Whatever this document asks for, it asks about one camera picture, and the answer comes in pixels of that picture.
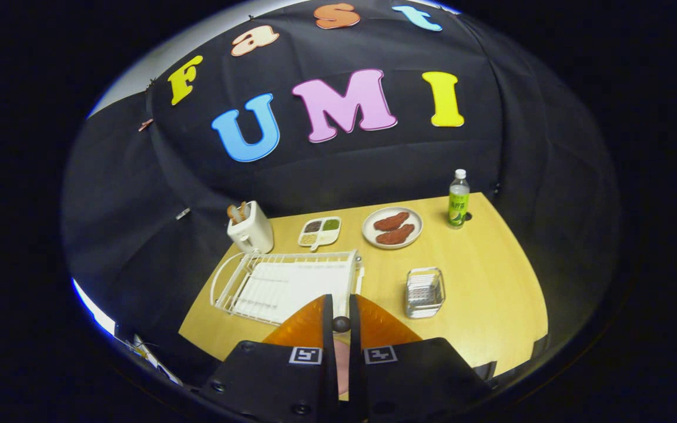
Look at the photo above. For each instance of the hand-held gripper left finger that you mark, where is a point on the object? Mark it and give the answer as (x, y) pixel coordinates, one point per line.
(329, 358)

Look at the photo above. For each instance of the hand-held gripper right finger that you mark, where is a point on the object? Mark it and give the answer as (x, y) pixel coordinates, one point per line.
(355, 364)

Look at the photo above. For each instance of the pink plate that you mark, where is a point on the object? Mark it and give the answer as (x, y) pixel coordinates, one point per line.
(342, 367)

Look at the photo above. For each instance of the white compartment seasoning dish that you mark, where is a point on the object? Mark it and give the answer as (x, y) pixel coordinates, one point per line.
(319, 233)

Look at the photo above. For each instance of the white round serving plate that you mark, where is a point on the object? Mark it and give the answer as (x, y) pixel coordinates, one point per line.
(415, 222)

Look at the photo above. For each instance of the red-brown meat piece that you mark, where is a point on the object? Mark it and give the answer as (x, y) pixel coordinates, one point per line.
(391, 221)
(395, 235)

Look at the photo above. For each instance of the white toaster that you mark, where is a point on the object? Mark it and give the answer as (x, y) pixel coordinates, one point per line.
(253, 235)

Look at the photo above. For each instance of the brown toast slice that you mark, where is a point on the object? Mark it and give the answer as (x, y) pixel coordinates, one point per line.
(244, 210)
(234, 214)

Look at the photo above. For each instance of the green drink bottle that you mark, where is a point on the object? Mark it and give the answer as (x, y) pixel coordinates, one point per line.
(459, 202)

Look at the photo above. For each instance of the white clip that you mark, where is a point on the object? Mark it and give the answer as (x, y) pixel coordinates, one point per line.
(183, 213)

